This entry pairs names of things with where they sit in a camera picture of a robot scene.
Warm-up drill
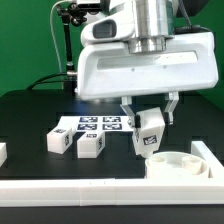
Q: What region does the white U-shaped fence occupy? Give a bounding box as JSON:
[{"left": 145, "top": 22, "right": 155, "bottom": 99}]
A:
[{"left": 0, "top": 141, "right": 224, "bottom": 207}]

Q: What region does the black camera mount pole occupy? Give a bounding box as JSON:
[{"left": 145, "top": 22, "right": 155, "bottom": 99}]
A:
[{"left": 57, "top": 2, "right": 86, "bottom": 95}]

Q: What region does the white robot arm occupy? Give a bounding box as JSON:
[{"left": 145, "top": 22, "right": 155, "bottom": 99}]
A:
[{"left": 77, "top": 0, "right": 218, "bottom": 128}]

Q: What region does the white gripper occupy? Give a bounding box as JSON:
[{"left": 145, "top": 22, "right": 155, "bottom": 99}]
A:
[{"left": 77, "top": 32, "right": 218, "bottom": 128}]

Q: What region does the black cable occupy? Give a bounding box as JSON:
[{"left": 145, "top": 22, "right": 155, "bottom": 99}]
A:
[{"left": 26, "top": 72, "right": 75, "bottom": 91}]

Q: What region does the white marker sheet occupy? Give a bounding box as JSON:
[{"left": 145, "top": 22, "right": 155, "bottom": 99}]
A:
[{"left": 58, "top": 116, "right": 132, "bottom": 132}]

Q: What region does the white cable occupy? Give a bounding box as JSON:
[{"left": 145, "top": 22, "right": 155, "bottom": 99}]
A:
[{"left": 49, "top": 0, "right": 78, "bottom": 74}]

